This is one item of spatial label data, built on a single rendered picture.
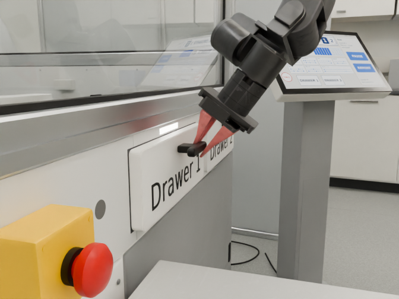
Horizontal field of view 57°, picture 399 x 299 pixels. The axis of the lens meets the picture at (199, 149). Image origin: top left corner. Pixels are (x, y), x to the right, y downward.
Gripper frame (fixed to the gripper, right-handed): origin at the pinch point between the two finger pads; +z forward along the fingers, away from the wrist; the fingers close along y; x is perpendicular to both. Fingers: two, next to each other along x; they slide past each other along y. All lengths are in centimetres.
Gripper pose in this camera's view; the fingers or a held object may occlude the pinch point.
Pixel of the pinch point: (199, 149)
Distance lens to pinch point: 61.9
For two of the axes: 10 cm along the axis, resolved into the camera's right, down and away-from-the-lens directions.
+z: -5.7, 7.6, 3.0
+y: -7.8, -6.2, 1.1
